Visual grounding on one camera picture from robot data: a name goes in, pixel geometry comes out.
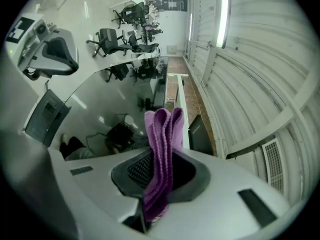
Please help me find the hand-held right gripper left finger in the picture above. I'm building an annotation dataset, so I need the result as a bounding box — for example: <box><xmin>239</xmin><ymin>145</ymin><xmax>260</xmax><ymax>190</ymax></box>
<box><xmin>47</xmin><ymin>146</ymin><xmax>154</xmax><ymax>235</ymax></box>

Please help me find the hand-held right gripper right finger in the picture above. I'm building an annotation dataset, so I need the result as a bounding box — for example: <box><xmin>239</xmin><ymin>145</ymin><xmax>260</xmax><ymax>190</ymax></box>
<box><xmin>122</xmin><ymin>147</ymin><xmax>310</xmax><ymax>240</ymax></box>

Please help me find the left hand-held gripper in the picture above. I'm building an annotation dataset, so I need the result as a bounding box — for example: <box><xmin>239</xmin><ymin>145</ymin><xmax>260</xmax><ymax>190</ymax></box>
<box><xmin>4</xmin><ymin>13</ymin><xmax>80</xmax><ymax>81</ymax></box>

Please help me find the purple cloth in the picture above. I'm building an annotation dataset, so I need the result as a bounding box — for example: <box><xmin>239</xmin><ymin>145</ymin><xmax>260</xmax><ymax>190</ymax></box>
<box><xmin>141</xmin><ymin>107</ymin><xmax>186</xmax><ymax>223</ymax></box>

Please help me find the black office chair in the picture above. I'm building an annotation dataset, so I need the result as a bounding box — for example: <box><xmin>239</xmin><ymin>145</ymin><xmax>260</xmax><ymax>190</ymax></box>
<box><xmin>121</xmin><ymin>33</ymin><xmax>160</xmax><ymax>54</ymax></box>
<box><xmin>111</xmin><ymin>1</ymin><xmax>151</xmax><ymax>29</ymax></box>
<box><xmin>86</xmin><ymin>27</ymin><xmax>131</xmax><ymax>58</ymax></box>

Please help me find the dark grey panel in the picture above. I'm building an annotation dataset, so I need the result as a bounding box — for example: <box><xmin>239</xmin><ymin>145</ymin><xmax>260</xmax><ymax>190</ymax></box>
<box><xmin>24</xmin><ymin>88</ymin><xmax>72</xmax><ymax>148</ymax></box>

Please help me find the white air vent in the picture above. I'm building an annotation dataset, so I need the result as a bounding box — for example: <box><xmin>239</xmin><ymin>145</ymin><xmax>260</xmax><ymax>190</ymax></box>
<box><xmin>260</xmin><ymin>137</ymin><xmax>286</xmax><ymax>193</ymax></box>

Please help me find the black monitor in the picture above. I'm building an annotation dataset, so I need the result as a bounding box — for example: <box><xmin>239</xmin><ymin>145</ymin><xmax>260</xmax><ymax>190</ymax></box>
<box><xmin>187</xmin><ymin>114</ymin><xmax>214</xmax><ymax>156</ymax></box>

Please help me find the white partition board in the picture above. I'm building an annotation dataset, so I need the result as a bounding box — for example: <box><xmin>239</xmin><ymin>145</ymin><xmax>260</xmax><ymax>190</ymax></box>
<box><xmin>167</xmin><ymin>73</ymin><xmax>191</xmax><ymax>150</ymax></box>

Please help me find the long ceiling light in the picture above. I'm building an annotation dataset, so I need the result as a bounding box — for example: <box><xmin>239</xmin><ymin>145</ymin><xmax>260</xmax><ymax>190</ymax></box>
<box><xmin>215</xmin><ymin>0</ymin><xmax>232</xmax><ymax>49</ymax></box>
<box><xmin>188</xmin><ymin>12</ymin><xmax>195</xmax><ymax>42</ymax></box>

